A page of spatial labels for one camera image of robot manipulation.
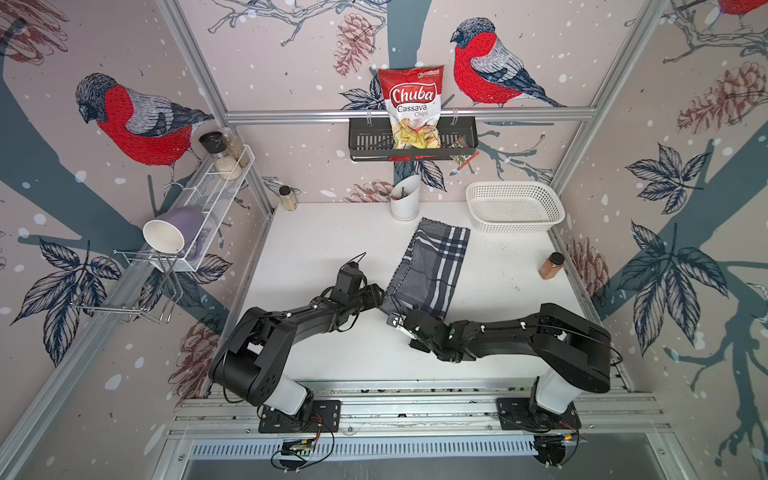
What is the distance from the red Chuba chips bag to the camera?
812 millimetres

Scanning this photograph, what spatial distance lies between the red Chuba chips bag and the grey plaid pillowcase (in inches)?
14.3

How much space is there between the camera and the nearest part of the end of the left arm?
0.73 m

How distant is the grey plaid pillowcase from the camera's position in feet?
3.11
